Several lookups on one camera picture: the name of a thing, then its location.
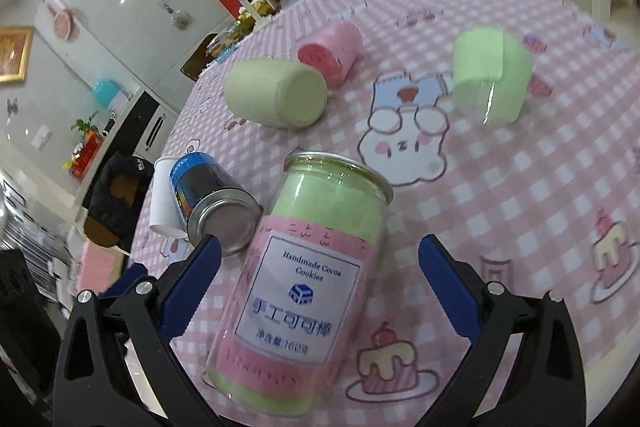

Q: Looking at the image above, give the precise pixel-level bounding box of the clear jar pink green label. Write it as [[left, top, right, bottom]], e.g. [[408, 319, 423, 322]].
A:
[[206, 152, 394, 415]]

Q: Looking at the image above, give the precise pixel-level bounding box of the white paper cup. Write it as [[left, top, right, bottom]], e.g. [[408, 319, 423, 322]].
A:
[[149, 156, 188, 239]]

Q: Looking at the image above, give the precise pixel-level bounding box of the pale yellow-green cup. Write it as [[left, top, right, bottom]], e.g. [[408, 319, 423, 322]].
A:
[[224, 57, 329, 129]]

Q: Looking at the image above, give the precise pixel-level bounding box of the pink cup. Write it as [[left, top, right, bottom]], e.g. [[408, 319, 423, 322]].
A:
[[295, 20, 362, 89]]

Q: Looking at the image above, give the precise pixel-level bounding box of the light green plastic cup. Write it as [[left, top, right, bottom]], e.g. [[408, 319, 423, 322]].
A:
[[450, 26, 534, 124]]

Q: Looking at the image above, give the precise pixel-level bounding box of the black jacket on chair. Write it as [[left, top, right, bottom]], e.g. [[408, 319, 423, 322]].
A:
[[84, 152, 154, 253]]

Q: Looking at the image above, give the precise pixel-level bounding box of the blue metal can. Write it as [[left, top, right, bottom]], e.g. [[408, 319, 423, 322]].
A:
[[169, 152, 262, 257]]

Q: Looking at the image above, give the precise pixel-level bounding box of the potted plant red pot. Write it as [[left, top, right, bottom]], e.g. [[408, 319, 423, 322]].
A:
[[62, 112, 104, 181]]

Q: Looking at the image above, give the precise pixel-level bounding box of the white black cabinet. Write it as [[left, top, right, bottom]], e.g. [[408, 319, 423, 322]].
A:
[[75, 89, 178, 229]]

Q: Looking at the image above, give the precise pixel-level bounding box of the blue white humidifier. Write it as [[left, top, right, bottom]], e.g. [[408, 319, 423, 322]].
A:
[[92, 79, 129, 116]]

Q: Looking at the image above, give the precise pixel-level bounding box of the brown wooden chair left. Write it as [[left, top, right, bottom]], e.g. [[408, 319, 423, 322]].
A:
[[180, 34, 217, 82]]

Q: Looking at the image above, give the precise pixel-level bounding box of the gold red framed picture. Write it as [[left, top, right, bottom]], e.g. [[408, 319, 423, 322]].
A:
[[0, 26, 34, 82]]

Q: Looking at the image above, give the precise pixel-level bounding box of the pink checkered tablecloth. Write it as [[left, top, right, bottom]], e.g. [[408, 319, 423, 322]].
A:
[[121, 0, 640, 427]]

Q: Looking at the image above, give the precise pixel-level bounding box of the hanging round wall brush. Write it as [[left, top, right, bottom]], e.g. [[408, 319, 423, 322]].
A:
[[164, 3, 192, 30]]

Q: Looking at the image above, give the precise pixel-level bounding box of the red white wall ornament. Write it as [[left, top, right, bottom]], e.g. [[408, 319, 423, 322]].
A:
[[42, 0, 74, 41]]

